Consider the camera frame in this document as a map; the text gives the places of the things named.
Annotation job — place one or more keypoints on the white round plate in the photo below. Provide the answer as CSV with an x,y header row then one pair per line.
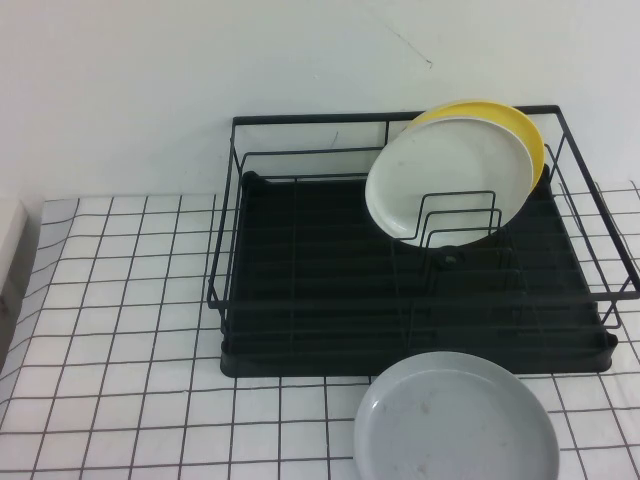
x,y
440,165

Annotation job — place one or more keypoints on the grey round plate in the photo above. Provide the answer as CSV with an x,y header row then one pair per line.
x,y
450,425

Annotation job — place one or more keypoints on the yellow round plate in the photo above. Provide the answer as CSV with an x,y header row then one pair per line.
x,y
520,125

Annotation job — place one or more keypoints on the black plastic drip tray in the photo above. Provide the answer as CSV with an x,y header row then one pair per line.
x,y
325,250

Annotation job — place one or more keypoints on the white black-grid tablecloth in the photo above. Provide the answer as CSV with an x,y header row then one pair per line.
x,y
125,300

